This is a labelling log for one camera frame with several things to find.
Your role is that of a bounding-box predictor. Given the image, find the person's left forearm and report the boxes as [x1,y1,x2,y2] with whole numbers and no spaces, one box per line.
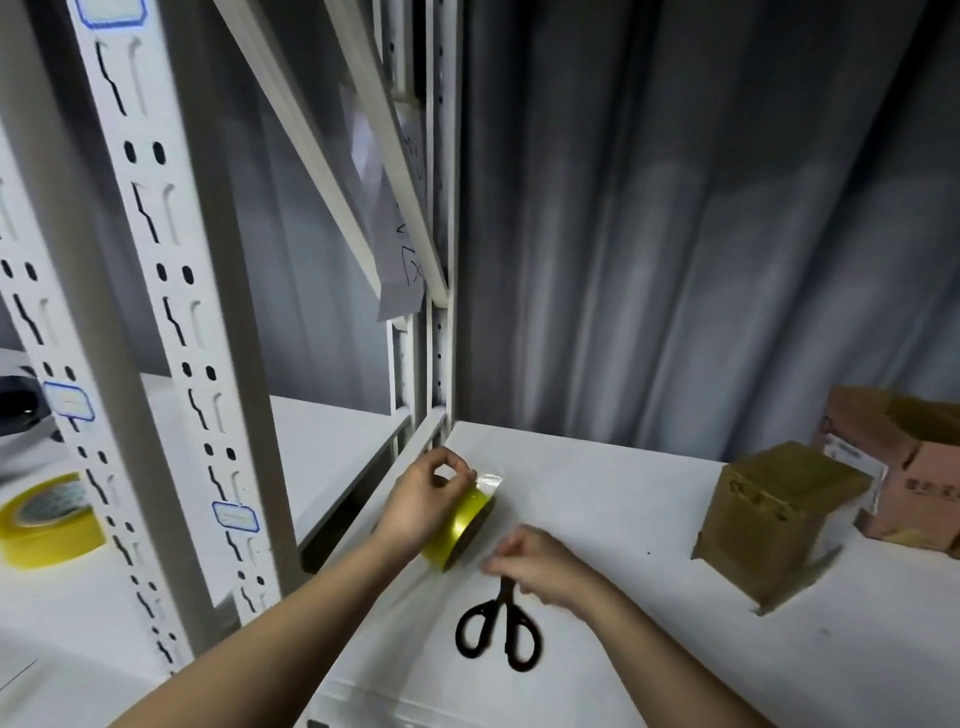
[111,534,417,728]

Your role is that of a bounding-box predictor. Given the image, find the white metal shelf rack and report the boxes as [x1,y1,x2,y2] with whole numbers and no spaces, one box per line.
[0,0,465,728]

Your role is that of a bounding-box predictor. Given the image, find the black scissors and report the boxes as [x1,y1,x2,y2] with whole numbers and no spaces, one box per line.
[453,574,546,674]

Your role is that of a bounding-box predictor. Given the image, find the person's right hand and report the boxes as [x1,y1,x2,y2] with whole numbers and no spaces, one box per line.
[480,523,612,618]

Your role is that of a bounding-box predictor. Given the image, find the person's right forearm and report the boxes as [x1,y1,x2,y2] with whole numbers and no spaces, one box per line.
[574,579,777,728]

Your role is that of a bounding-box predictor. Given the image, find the brown box with white label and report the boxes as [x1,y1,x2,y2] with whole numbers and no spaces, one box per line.
[688,439,876,615]

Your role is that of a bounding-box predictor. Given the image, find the person's left hand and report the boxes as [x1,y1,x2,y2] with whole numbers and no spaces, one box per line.
[370,445,479,561]

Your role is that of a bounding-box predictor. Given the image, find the yellow tape roll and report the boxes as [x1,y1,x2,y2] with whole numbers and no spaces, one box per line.
[0,471,108,572]
[418,471,506,573]

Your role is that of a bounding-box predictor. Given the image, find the black device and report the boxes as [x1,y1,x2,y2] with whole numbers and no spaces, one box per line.
[0,373,56,441]

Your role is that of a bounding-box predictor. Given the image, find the handwritten paper sheet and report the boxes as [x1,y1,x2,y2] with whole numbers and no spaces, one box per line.
[348,84,432,215]
[372,195,432,321]

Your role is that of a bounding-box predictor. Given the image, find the blue rack label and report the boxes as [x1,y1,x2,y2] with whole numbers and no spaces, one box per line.
[73,0,150,30]
[43,381,98,423]
[210,499,261,536]

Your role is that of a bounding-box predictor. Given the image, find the pink lettered cardboard box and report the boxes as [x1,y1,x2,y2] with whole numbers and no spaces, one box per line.
[817,384,960,561]

